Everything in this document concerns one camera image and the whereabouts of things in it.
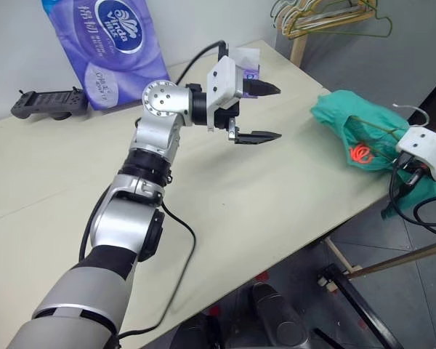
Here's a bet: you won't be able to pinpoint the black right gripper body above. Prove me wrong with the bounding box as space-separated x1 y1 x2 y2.
406 162 429 187

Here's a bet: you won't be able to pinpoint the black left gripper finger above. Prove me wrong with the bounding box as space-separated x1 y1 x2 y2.
243 79 282 99
235 129 283 145

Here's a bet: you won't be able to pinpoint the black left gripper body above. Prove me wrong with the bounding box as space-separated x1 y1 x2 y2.
214 98 241 143

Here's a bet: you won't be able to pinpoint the olive wire hanger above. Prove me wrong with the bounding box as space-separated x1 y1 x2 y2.
348 103 432 163

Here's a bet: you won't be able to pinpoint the green shorts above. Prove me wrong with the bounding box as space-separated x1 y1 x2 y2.
310 89 436 221

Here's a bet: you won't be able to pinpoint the small purple tissue pack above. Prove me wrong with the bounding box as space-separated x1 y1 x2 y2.
235 46 262 99

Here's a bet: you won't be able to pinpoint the wooden clothes rack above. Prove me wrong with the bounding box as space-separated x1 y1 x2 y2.
288 0 379 68

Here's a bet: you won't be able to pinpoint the wooden table brace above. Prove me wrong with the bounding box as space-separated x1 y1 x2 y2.
347 238 436 280

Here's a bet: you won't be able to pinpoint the hangers on wooden rack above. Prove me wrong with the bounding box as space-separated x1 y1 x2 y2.
285 7 372 38

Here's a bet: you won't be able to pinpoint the wooden table leg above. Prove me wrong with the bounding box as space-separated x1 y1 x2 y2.
324 237 361 278

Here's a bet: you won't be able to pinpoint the large purple tissue pack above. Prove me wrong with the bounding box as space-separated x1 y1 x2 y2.
39 0 171 112

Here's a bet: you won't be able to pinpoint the black handheld controller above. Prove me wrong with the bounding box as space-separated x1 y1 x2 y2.
9 86 89 121

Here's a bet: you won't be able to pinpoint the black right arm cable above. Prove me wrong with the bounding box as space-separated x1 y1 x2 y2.
388 154 436 237

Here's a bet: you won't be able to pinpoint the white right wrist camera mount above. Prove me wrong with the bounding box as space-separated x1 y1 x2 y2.
395 126 436 182

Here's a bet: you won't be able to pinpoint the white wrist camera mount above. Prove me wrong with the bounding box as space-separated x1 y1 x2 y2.
395 126 436 182
206 56 246 132

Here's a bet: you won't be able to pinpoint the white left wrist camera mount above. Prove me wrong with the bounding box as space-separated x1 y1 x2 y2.
206 56 246 132

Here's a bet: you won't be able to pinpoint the white wire hanger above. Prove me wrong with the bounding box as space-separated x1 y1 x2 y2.
270 0 313 37

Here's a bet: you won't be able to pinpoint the black metal frame bar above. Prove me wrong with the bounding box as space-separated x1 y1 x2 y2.
317 264 405 349

